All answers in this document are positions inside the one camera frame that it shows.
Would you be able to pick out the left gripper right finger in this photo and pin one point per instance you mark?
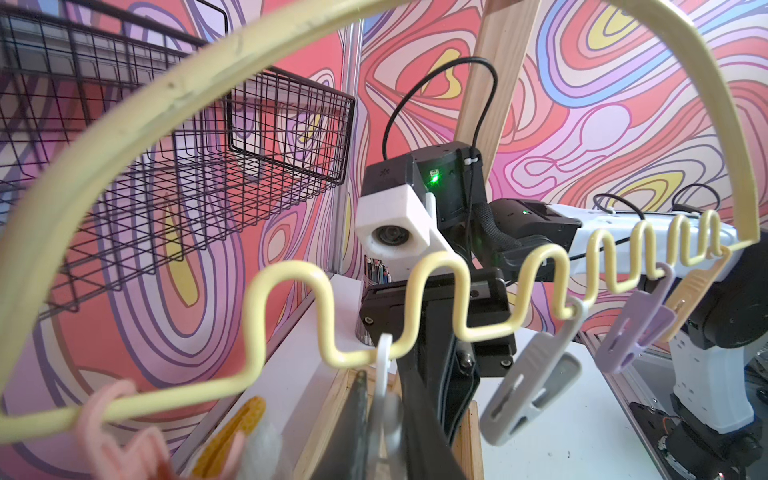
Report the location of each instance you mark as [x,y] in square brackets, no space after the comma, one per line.
[427,453]

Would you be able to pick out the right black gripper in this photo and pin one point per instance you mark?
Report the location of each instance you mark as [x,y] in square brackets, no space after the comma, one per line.
[449,368]

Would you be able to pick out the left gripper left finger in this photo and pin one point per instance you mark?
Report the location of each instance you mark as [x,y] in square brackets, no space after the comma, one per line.
[345,454]

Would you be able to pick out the yellow curved clip hanger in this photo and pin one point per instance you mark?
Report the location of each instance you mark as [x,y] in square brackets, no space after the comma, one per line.
[37,237]

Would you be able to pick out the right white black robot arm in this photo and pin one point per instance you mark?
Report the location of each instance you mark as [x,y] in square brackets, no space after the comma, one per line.
[618,250]

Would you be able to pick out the grey clothes peg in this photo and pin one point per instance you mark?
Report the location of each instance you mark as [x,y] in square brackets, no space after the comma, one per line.
[543,371]

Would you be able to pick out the purple clothes peg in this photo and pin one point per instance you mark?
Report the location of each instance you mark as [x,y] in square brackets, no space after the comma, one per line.
[641,322]

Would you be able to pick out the beige clothes peg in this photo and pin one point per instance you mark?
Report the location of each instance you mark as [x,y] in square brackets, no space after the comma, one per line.
[690,292]

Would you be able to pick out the wooden hanging rack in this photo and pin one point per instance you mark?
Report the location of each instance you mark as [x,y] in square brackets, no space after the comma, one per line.
[498,78]

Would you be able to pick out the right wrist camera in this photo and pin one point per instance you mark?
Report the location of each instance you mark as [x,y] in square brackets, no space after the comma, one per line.
[416,204]

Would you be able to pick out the back black wire basket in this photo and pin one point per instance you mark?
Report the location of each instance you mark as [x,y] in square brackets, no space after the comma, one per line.
[272,142]

